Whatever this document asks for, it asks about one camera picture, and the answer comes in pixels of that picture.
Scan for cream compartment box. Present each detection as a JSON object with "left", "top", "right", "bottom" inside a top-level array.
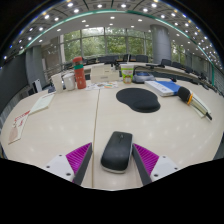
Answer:
[{"left": 89, "top": 64, "right": 120, "bottom": 84}]

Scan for white paper cup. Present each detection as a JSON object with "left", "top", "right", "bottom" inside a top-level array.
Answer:
[{"left": 50, "top": 73, "right": 64, "bottom": 93}]

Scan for white lidded mug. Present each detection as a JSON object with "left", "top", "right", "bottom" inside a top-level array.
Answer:
[{"left": 62, "top": 72, "right": 77, "bottom": 91}]

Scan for red and white leaflet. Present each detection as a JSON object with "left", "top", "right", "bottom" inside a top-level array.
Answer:
[{"left": 8, "top": 109, "right": 32, "bottom": 145}]

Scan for blue and white book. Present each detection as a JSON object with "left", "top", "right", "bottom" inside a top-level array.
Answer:
[{"left": 144, "top": 79, "right": 183, "bottom": 98}]

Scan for black computer mouse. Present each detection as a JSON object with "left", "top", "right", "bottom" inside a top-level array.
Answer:
[{"left": 100, "top": 130, "right": 134, "bottom": 174}]

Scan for grey gooseneck microphone console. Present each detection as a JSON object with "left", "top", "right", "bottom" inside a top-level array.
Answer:
[{"left": 132, "top": 64, "right": 178, "bottom": 84}]

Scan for dark office chairs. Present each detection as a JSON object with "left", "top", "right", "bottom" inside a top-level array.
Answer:
[{"left": 63, "top": 53, "right": 224, "bottom": 98}]

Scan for ceiling lights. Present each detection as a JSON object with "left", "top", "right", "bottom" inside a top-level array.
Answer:
[{"left": 3, "top": 1, "right": 223, "bottom": 68}]

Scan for long curved conference desk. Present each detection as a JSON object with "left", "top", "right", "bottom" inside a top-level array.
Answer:
[{"left": 59, "top": 59, "right": 214, "bottom": 88}]

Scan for red bottle with green band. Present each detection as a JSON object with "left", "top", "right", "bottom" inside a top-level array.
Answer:
[{"left": 72, "top": 56, "right": 87, "bottom": 90}]

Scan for black handheld microphone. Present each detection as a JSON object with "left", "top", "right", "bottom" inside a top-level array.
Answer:
[{"left": 177, "top": 86, "right": 213, "bottom": 121}]

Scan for printed paper cup with straw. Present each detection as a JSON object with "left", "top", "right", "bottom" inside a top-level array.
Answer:
[{"left": 119, "top": 63, "right": 135, "bottom": 84}]

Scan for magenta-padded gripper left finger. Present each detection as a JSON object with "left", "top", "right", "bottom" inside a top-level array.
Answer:
[{"left": 43, "top": 142, "right": 94, "bottom": 187}]

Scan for black mouse pad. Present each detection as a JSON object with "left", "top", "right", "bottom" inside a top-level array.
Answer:
[{"left": 115, "top": 87, "right": 162, "bottom": 114}]

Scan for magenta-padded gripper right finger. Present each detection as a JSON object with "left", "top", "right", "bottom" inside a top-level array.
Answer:
[{"left": 131, "top": 143, "right": 181, "bottom": 187}]

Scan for white booklet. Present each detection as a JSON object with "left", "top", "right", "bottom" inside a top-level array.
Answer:
[{"left": 29, "top": 92, "right": 56, "bottom": 115}]

